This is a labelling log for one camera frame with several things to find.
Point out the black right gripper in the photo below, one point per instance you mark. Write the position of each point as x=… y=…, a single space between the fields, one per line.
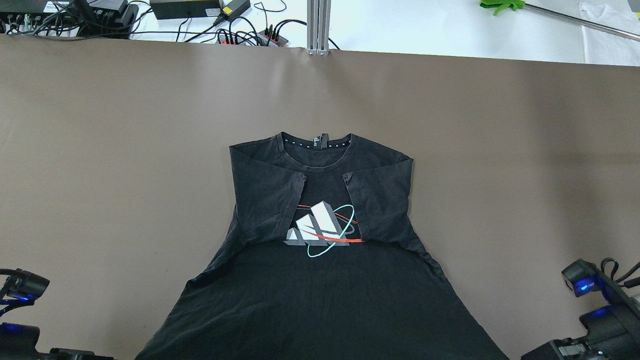
x=611 y=334

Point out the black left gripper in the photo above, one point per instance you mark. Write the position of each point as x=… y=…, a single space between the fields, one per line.
x=17 y=341

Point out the black printed t-shirt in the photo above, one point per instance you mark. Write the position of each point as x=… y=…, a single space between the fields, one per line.
x=320 y=262

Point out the black mini computer box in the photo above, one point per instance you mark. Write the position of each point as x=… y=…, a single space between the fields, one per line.
x=80 y=18

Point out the green clamp tool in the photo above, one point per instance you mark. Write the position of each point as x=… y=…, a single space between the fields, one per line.
x=500 y=5

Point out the black power adapter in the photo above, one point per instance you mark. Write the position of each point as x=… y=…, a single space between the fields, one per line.
x=182 y=9

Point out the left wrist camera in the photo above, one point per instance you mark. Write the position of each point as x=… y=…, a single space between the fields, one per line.
x=20 y=289

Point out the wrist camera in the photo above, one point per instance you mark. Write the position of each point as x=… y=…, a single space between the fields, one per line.
x=20 y=289
x=584 y=277

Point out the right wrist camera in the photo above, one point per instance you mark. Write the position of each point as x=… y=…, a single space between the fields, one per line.
x=584 y=277

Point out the aluminium frame post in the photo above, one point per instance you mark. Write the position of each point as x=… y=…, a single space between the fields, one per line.
x=318 y=24

